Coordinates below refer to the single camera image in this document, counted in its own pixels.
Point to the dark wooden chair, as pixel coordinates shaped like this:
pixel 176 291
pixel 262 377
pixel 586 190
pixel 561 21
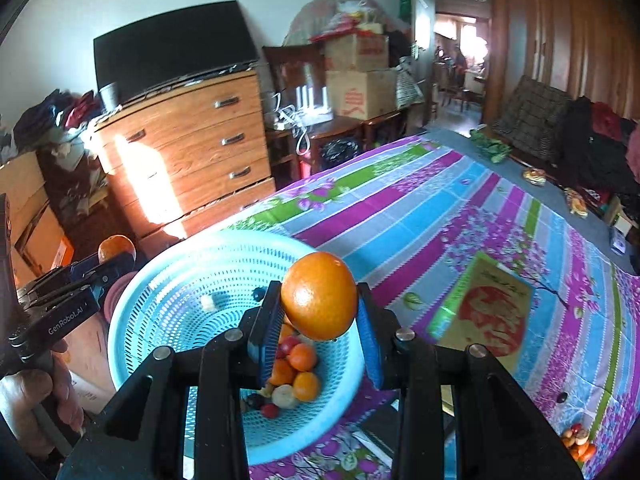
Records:
pixel 292 67

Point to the wooden wardrobe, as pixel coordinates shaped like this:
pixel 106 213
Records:
pixel 565 25

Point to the large cardboard box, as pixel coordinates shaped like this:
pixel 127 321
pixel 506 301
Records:
pixel 362 92

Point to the green wall hanging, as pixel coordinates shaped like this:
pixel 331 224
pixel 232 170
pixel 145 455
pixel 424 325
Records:
pixel 405 2

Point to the dark purple plum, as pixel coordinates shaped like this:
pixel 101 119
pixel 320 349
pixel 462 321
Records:
pixel 258 294

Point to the black flat television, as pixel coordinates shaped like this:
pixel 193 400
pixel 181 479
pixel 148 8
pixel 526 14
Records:
pixel 170 50

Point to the orange snack packet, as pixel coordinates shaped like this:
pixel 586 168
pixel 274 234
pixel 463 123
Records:
pixel 577 205

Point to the black plastic bag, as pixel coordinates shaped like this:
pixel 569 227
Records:
pixel 340 152

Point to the black clothes heap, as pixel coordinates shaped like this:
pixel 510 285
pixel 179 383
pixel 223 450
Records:
pixel 600 155

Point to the yellow snack packet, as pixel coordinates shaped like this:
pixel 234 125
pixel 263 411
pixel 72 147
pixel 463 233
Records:
pixel 534 175

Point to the red clothes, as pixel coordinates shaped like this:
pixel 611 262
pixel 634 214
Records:
pixel 607 122

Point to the blue plastic basket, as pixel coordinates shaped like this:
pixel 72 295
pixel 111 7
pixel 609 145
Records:
pixel 185 300

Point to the dark metal cup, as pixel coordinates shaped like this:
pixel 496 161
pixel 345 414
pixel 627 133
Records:
pixel 109 96

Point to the white router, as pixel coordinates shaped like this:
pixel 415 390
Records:
pixel 312 105

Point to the stacked brown cartons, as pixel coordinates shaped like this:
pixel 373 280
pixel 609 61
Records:
pixel 30 220

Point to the small white box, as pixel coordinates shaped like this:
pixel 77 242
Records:
pixel 620 242

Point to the brown checked cloth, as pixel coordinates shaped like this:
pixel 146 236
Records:
pixel 537 115

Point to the pale banana piece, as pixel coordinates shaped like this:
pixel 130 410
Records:
pixel 207 302

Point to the brown floor carton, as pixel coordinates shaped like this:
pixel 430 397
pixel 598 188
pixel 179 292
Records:
pixel 82 360

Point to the small cardboard box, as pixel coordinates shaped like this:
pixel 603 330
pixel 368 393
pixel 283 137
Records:
pixel 357 52

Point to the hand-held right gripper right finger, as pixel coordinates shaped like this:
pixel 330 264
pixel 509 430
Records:
pixel 372 350

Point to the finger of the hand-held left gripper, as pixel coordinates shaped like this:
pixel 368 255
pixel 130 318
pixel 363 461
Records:
pixel 85 266
pixel 120 262

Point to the orange tangerine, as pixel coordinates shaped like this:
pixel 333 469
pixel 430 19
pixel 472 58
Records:
pixel 320 295
pixel 116 246

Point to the dark wooden side table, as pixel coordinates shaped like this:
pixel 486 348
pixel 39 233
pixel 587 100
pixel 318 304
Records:
pixel 345 132

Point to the pink mesh dome cover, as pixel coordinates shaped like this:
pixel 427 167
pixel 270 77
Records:
pixel 340 15

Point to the mixed clothes pile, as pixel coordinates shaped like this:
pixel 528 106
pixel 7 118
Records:
pixel 55 115

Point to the floral striped bed sheet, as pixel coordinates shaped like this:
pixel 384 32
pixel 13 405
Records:
pixel 425 220

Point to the person's left hand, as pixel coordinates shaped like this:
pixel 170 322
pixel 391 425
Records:
pixel 30 400

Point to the black printed box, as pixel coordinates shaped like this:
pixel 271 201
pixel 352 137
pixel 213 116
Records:
pixel 375 437

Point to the patterned shopping bag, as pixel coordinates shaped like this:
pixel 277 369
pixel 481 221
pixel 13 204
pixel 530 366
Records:
pixel 407 85

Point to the wooden chest of drawers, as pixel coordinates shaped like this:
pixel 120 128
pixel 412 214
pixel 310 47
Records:
pixel 185 160

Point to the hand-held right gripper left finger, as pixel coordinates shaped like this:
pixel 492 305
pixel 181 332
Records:
pixel 265 325

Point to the pile of oranges and plums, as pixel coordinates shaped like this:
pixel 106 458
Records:
pixel 577 442
pixel 301 357

